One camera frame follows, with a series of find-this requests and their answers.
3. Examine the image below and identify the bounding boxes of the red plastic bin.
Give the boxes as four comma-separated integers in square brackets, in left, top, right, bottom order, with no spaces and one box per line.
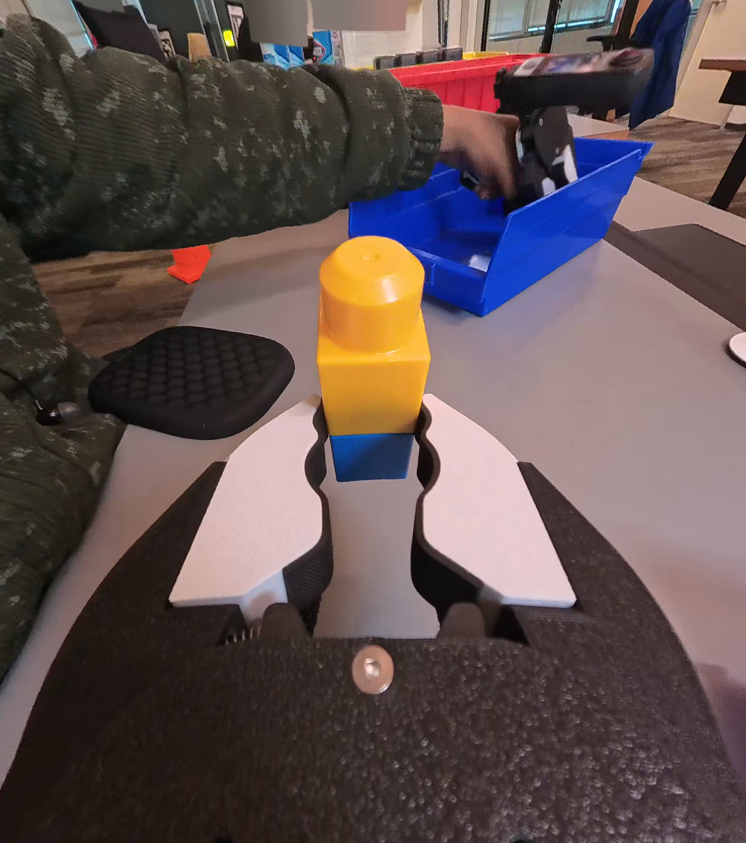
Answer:
[387,54,541,114]

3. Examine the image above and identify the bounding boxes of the person's left hand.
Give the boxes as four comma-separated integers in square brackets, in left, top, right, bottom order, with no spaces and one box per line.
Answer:
[442,105,526,200]

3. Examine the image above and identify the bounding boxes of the blue mega block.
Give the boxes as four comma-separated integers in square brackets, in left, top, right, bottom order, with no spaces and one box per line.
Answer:
[329,431,416,483]

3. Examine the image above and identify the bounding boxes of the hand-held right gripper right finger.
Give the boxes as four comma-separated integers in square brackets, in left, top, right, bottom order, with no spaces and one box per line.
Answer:
[411,394,578,636]

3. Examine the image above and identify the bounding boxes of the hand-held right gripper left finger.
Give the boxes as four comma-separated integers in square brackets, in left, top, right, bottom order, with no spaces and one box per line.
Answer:
[169,394,334,636]

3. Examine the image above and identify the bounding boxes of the blue jacket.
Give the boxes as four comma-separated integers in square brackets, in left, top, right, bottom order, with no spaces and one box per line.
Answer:
[628,0,691,130]

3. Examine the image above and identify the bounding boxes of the yellow mega block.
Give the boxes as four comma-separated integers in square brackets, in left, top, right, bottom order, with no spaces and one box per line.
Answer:
[317,236,431,437]

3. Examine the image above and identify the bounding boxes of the black table cable cover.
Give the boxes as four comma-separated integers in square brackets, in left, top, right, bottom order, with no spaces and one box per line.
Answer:
[606,223,746,331]

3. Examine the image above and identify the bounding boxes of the orange traffic cone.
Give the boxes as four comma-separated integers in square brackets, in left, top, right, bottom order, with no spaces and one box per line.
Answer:
[167,244,213,285]

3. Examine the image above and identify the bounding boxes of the person in green sweater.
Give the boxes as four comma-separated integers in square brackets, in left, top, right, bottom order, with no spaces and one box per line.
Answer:
[0,161,129,755]

